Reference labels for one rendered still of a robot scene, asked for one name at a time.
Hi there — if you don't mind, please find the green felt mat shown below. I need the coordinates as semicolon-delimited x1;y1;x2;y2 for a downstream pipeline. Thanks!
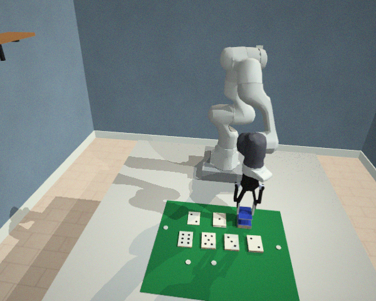
140;200;300;301

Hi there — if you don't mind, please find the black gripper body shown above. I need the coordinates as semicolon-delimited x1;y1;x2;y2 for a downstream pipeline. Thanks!
240;174;259;191

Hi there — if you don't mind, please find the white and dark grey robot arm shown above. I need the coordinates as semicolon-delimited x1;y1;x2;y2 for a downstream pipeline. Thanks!
208;46;278;182

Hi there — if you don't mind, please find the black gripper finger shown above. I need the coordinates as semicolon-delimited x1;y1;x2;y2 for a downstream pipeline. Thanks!
251;184;264;216
234;182;248;214

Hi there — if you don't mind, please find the blue card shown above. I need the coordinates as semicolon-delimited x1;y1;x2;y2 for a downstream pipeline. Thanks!
239;206;253;220
238;215;251;226

